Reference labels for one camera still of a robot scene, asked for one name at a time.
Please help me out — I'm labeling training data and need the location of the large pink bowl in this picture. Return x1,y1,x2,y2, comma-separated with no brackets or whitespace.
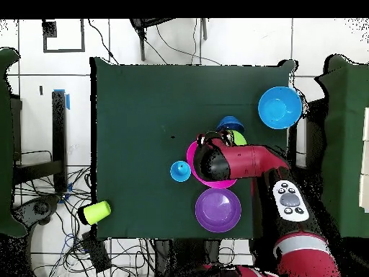
186,140,238,190

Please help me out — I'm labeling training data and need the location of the black metal frame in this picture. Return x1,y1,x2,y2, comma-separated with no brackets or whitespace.
12,90,69,194

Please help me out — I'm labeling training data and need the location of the tangled cable bundle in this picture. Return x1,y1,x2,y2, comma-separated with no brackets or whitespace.
12,165,154,277

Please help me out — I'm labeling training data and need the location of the dark green table cloth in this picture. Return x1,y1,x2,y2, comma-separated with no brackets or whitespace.
89,56,298,242

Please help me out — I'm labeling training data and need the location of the black rectangular box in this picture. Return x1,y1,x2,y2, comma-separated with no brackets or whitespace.
81,230,112,273

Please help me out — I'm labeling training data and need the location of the small dark blue bowl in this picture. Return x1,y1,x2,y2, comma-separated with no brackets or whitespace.
215,115,246,134

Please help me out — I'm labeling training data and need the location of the light blue cup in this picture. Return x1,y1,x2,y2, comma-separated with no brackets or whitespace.
169,160,192,183

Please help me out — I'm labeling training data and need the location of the large light blue bowl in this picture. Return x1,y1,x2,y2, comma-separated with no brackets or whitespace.
257,86,303,130

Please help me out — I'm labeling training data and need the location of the light green cup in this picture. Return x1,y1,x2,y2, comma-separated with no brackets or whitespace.
82,200,112,226

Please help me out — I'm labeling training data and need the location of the green bowl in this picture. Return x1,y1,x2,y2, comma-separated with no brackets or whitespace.
229,129,248,146

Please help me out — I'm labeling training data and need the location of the green cloth side table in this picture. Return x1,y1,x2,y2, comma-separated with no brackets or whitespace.
315,54,369,239
0,47,28,238

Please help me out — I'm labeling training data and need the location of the grey chair base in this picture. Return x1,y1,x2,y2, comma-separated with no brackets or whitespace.
12,195,62,229

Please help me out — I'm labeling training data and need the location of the black cable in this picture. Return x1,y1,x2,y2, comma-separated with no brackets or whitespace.
86,18,120,66

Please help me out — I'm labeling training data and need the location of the blue tape strip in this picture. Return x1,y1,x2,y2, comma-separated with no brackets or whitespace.
53,88,71,110

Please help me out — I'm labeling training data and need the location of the black camera tripod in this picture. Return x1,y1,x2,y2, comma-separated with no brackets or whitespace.
128,18,208,62

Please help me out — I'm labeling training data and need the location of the purple bowl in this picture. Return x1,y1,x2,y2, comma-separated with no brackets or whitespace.
195,188,242,234

